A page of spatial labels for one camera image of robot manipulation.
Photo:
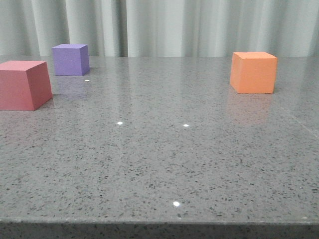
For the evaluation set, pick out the orange foam cube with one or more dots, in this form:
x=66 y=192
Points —
x=253 y=72

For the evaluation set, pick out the purple foam cube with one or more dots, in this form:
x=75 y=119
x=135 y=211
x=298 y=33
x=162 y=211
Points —
x=71 y=59

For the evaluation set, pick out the red foam cube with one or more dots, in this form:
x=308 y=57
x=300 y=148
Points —
x=24 y=85

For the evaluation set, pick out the grey-white curtain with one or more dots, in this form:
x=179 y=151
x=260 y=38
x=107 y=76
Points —
x=163 y=28

